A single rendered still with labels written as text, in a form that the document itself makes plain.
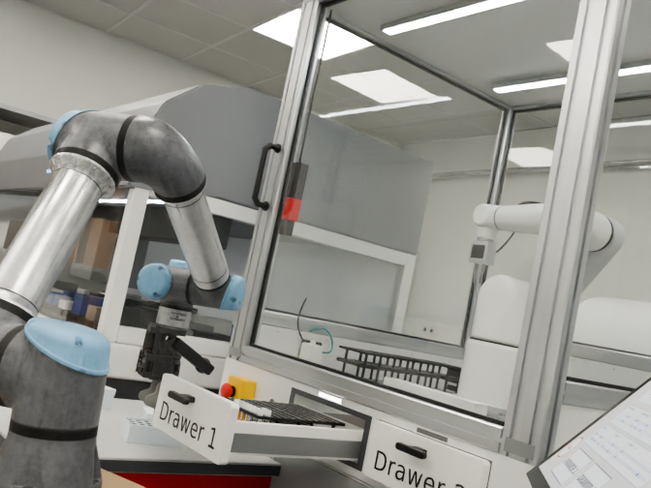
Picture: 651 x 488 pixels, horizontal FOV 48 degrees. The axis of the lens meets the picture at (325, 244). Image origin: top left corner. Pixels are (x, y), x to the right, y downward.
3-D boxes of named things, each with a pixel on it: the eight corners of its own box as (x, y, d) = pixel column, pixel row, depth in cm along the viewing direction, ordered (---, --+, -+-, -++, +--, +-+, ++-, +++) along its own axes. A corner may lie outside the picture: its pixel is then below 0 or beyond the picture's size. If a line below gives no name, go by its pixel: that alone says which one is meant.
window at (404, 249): (508, 426, 126) (601, -93, 134) (250, 345, 194) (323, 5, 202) (511, 426, 126) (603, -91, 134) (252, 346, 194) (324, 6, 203)
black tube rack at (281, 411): (250, 449, 139) (258, 415, 140) (207, 426, 153) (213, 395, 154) (339, 453, 153) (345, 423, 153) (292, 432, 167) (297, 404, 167)
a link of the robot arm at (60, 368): (69, 435, 93) (86, 330, 94) (-20, 416, 97) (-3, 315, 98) (116, 422, 105) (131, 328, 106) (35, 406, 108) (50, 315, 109)
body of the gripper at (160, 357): (134, 374, 166) (145, 321, 167) (170, 380, 170) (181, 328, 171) (141, 380, 159) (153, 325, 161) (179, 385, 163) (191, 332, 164)
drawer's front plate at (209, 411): (219, 466, 129) (232, 404, 130) (151, 424, 152) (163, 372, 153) (227, 466, 130) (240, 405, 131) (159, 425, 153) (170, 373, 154)
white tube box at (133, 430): (126, 442, 157) (130, 424, 157) (118, 433, 164) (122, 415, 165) (181, 447, 162) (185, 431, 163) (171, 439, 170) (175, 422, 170)
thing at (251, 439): (225, 455, 131) (232, 421, 132) (164, 420, 152) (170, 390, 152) (386, 462, 155) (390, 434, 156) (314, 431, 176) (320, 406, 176)
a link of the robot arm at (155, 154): (203, 106, 123) (253, 284, 160) (144, 101, 125) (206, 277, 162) (177, 152, 116) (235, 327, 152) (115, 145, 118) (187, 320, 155)
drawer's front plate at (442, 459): (473, 527, 123) (484, 461, 124) (362, 474, 146) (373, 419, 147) (480, 526, 124) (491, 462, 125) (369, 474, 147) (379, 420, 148)
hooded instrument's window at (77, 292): (94, 339, 213) (129, 188, 216) (-34, 281, 355) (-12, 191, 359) (380, 379, 281) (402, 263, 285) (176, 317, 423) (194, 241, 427)
